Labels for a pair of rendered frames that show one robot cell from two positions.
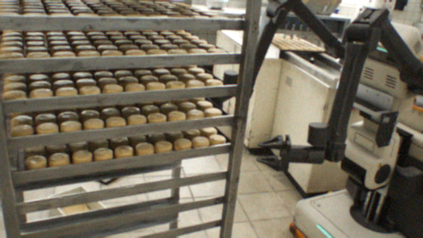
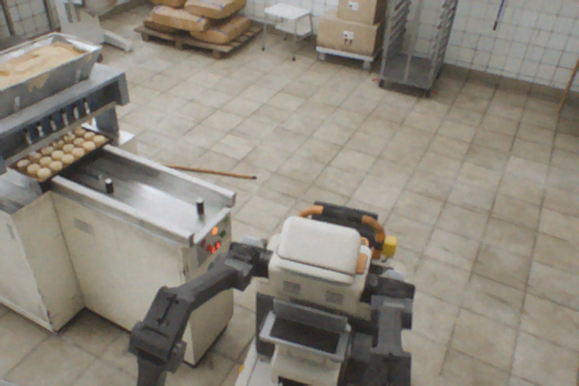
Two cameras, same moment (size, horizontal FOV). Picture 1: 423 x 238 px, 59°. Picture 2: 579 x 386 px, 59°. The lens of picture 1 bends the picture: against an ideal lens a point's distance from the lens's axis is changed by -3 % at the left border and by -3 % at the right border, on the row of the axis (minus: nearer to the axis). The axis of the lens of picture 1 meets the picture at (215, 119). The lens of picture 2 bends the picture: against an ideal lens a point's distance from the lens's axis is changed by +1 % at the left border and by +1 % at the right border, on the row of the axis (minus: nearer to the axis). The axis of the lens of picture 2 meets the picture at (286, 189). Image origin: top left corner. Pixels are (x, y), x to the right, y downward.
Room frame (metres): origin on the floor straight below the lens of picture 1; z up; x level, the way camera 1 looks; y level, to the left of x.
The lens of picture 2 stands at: (1.00, 0.09, 2.19)
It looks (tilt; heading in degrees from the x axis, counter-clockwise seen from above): 37 degrees down; 313
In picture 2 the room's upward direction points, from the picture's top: 3 degrees clockwise
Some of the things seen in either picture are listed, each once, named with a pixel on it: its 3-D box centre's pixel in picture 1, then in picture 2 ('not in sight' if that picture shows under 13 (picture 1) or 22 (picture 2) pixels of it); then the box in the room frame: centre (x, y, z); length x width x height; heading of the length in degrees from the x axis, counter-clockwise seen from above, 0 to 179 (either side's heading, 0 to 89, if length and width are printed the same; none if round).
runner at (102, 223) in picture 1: (131, 215); not in sight; (0.89, 0.21, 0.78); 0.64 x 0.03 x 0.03; 118
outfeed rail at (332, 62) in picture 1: (304, 47); (59, 133); (3.23, -0.69, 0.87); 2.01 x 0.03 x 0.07; 16
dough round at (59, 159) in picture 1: (59, 160); not in sight; (0.84, 0.39, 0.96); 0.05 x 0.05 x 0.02
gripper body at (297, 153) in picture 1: (294, 153); not in sight; (1.07, -0.25, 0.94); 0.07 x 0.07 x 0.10; 89
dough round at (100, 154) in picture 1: (103, 155); not in sight; (0.90, 0.29, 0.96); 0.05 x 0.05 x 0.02
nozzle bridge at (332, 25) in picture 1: (297, 33); (44, 127); (3.08, -0.58, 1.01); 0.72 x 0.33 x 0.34; 106
